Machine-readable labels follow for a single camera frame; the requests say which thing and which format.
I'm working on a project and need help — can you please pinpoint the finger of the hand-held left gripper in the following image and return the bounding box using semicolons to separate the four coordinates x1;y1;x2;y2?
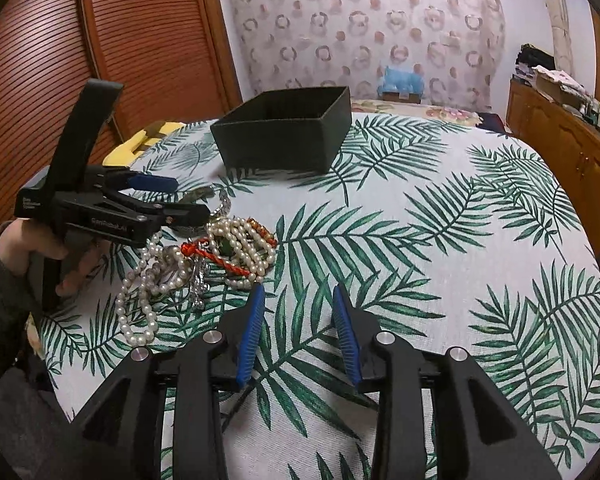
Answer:
100;197;212;235
87;166;177;195

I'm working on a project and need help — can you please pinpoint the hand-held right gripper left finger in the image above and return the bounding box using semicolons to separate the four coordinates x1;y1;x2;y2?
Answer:
45;284;267;480

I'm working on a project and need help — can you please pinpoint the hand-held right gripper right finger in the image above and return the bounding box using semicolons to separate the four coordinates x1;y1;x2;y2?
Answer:
331;284;563;480

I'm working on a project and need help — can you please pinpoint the grey green bracelet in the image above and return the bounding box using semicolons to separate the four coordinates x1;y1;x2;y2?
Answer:
180;186;216;207

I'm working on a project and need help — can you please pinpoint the silver bangle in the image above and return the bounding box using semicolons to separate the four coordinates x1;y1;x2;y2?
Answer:
210;191;232;219

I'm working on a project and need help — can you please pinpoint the red braided cord bracelet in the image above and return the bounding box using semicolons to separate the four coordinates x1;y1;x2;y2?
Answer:
180;239;253;279

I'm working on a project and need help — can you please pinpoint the silver chain necklace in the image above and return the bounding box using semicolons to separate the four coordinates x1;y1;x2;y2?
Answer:
185;255;212;312

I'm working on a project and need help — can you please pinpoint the brown bead bracelet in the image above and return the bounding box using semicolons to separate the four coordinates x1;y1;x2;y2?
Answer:
245;217;280;249

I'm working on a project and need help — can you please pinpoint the long white pearl necklace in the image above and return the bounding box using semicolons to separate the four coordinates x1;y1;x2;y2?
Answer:
115;232;201;347

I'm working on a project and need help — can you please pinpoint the black storage box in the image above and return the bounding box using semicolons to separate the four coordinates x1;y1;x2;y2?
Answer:
210;86;352;174

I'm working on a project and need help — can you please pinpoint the person's left forearm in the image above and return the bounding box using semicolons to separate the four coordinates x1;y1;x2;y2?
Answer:
0;240;43;383

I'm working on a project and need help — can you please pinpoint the person's left hand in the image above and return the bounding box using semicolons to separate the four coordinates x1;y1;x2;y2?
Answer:
1;219;104;298

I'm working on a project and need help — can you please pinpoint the yellow plush toy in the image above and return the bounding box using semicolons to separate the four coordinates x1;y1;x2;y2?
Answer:
102;120;183;168

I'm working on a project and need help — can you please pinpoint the leaf print tablecloth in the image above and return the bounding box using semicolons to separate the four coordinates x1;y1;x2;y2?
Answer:
27;110;600;480

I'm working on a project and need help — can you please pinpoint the wooden slatted wardrobe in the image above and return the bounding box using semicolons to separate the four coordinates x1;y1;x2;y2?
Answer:
0;0;244;241

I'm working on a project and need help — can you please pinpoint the person's dark grey clothing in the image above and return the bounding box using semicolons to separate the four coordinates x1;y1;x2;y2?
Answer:
0;365;83;480

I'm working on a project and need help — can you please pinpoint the floral blanket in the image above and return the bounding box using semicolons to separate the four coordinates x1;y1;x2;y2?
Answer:
350;97;484;127

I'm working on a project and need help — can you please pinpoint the small cardboard box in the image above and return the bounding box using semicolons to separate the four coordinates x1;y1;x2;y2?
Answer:
380;90;424;105

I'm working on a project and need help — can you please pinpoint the blue plastic bag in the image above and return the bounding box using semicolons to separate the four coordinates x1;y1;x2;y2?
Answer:
380;65;426;94

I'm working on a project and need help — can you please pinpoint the dark blue blanket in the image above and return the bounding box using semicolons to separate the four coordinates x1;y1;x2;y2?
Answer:
477;112;514;134

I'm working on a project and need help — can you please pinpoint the wooden dresser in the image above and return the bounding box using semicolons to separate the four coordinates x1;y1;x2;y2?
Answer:
505;80;600;257

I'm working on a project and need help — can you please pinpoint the open box with floral cloth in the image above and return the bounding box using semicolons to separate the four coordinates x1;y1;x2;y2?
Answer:
532;65;589;109

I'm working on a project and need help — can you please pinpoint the stack of folded clothes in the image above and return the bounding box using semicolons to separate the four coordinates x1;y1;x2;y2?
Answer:
515;44;556;79

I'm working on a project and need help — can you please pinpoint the beige lace curtain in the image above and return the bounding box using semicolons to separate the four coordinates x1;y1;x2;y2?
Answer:
542;0;574;74

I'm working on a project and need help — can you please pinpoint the ring patterned curtain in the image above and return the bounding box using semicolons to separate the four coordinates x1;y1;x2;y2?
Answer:
220;0;507;112

